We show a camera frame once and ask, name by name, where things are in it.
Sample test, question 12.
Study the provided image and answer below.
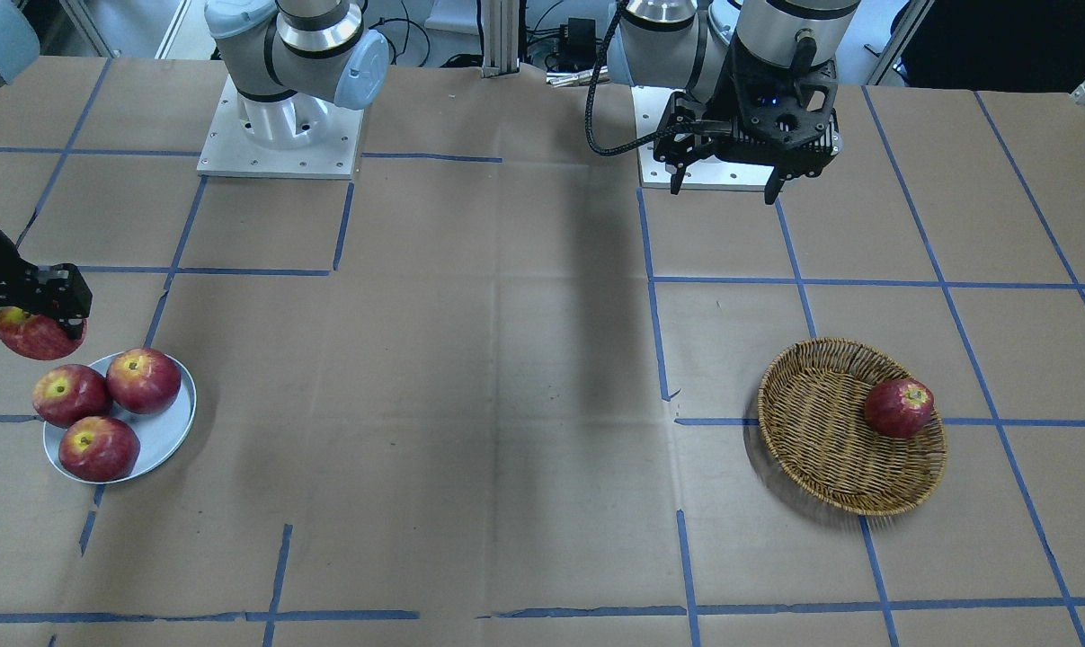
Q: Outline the aluminium frame post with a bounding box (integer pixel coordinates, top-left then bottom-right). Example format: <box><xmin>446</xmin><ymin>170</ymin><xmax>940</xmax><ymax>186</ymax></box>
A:
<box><xmin>476</xmin><ymin>0</ymin><xmax>525</xmax><ymax>78</ymax></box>

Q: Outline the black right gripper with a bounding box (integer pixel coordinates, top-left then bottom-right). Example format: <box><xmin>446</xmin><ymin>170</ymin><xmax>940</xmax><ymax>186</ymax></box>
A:
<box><xmin>0</xmin><ymin>229</ymin><xmax>93</xmax><ymax>335</ymax></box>

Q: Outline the round wicker basket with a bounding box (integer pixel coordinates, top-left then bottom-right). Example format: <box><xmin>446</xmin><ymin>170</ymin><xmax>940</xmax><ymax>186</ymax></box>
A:
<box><xmin>756</xmin><ymin>337</ymin><xmax>947</xmax><ymax>517</ymax></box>

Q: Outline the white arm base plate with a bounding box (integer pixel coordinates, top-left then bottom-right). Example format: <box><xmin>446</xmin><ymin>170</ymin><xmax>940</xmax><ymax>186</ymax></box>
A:
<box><xmin>197</xmin><ymin>78</ymin><xmax>363</xmax><ymax>181</ymax></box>
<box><xmin>631</xmin><ymin>86</ymin><xmax>773</xmax><ymax>193</ymax></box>

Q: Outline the red yellow apple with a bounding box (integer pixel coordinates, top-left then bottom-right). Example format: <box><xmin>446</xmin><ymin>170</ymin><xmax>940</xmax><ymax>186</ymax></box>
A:
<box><xmin>0</xmin><ymin>306</ymin><xmax>87</xmax><ymax>361</ymax></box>

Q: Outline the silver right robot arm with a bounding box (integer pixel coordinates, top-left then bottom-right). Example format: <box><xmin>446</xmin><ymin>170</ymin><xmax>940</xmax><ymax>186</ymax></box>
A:
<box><xmin>0</xmin><ymin>1</ymin><xmax>390</xmax><ymax>340</ymax></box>

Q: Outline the red apple on plate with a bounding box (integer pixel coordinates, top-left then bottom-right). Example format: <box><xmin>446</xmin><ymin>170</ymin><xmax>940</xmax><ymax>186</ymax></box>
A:
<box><xmin>31</xmin><ymin>364</ymin><xmax>113</xmax><ymax>429</ymax></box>
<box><xmin>105</xmin><ymin>347</ymin><xmax>182</xmax><ymax>415</ymax></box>
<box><xmin>58</xmin><ymin>415</ymin><xmax>142</xmax><ymax>483</ymax></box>

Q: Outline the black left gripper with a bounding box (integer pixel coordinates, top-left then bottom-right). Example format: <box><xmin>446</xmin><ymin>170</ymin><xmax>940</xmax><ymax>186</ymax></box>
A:
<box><xmin>654</xmin><ymin>55</ymin><xmax>841</xmax><ymax>206</ymax></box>

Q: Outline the black corrugated cable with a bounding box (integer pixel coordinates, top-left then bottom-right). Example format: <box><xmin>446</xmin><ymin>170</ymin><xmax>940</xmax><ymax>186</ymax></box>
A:
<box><xmin>584</xmin><ymin>9</ymin><xmax>687</xmax><ymax>158</ymax></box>

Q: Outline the dark red apple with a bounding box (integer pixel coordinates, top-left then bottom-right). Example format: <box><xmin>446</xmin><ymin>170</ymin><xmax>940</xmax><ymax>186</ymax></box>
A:
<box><xmin>863</xmin><ymin>378</ymin><xmax>934</xmax><ymax>439</ymax></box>

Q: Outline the grey round plate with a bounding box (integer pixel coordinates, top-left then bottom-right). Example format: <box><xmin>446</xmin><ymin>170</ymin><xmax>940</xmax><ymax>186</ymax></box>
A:
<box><xmin>42</xmin><ymin>355</ymin><xmax>197</xmax><ymax>484</ymax></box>

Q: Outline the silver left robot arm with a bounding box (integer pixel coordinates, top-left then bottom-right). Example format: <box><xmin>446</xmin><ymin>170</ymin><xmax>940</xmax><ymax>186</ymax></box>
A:
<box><xmin>584</xmin><ymin>1</ymin><xmax>858</xmax><ymax>205</ymax></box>

